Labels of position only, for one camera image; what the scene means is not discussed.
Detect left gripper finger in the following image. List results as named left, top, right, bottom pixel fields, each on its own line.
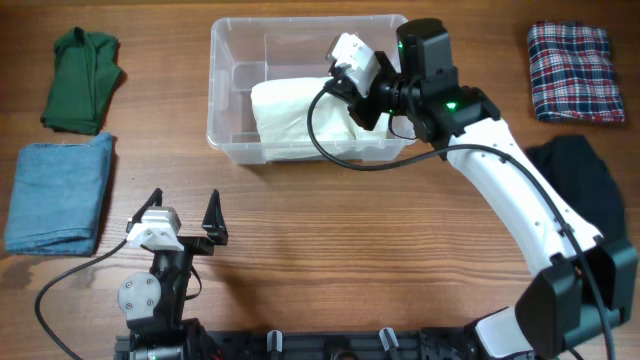
left=201, top=189, right=228, bottom=238
left=130, top=188, right=163, bottom=223

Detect cream cloth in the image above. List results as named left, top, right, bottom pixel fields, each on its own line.
left=251, top=77, right=389, bottom=161

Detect plaid shirt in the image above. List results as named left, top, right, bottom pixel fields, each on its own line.
left=527, top=21, right=625, bottom=124

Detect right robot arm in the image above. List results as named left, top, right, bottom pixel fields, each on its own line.
left=324, top=18, right=638, bottom=359

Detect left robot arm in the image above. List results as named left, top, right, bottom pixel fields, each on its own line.
left=114, top=188, right=228, bottom=359

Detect blue denim folded cloth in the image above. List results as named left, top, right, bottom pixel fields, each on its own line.
left=4, top=133, right=113, bottom=256

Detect clear plastic storage bin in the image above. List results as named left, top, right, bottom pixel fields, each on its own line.
left=206, top=14, right=407, bottom=165

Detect green folded garment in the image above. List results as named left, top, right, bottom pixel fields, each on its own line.
left=41, top=27, right=123, bottom=135

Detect black folded garment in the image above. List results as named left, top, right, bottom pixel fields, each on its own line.
left=525, top=135, right=628, bottom=240

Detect right black cable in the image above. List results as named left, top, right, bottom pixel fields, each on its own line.
left=306, top=64, right=619, bottom=360

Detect black cable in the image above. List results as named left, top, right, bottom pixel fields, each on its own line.
left=306, top=64, right=619, bottom=360
left=33, top=238, right=129, bottom=360

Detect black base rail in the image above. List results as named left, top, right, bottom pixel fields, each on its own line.
left=114, top=328, right=490, bottom=360

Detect left black cable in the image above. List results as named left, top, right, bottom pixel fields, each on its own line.
left=33, top=238, right=129, bottom=360

